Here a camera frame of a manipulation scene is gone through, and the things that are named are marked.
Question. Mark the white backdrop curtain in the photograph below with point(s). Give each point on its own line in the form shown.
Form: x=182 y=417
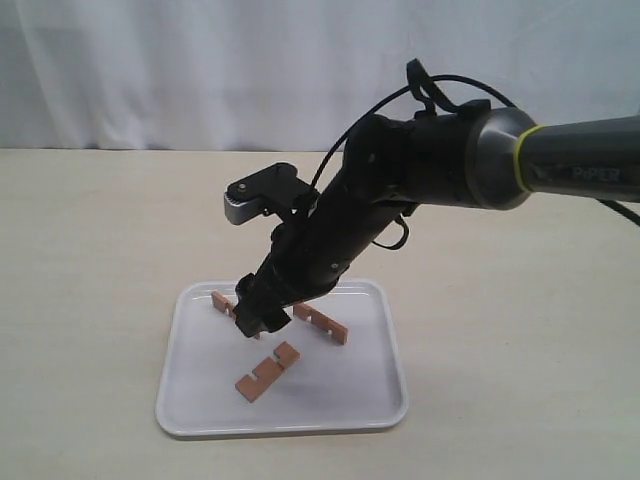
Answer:
x=292 y=75

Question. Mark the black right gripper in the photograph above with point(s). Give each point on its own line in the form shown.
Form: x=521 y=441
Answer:
x=310 y=252

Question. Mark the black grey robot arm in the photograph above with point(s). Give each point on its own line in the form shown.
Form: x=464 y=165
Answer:
x=493 y=159

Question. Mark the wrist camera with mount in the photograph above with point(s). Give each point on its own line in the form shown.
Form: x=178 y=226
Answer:
x=275 y=189

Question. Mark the white plastic tray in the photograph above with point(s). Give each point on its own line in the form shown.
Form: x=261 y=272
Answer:
x=355 y=387

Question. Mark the wooden notched piece one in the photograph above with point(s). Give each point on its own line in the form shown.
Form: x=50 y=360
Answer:
x=337 y=331

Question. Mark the wooden notched piece two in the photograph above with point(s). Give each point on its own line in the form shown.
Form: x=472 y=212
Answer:
x=224 y=305

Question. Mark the wooden notched piece four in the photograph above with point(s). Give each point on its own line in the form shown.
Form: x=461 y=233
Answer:
x=267 y=372

